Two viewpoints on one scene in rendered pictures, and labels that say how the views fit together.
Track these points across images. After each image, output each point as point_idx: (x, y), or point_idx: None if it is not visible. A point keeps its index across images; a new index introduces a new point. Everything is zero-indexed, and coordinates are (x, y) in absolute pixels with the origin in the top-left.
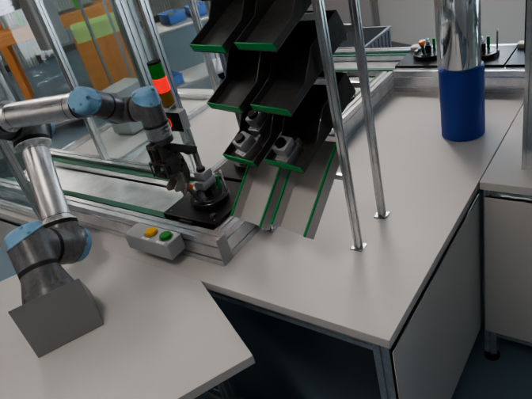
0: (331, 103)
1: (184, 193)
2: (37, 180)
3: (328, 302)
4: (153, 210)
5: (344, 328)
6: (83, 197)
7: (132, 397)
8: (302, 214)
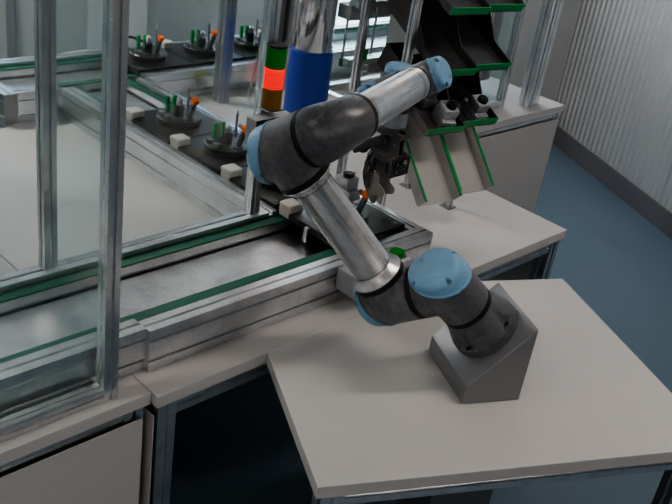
0: None
1: (375, 200)
2: (358, 216)
3: (513, 236)
4: (310, 257)
5: (544, 241)
6: (178, 305)
7: (594, 341)
8: (463, 174)
